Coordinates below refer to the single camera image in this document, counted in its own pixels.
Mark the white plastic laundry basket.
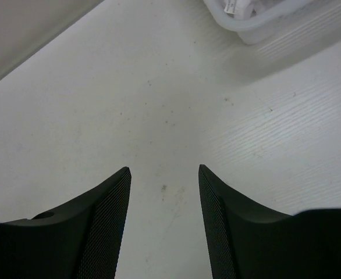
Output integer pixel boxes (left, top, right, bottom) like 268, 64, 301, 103
204, 0, 341, 45

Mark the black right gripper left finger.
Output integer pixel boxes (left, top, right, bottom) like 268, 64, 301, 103
0, 167, 132, 278

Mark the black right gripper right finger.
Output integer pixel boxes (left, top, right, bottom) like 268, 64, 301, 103
198, 165, 341, 278

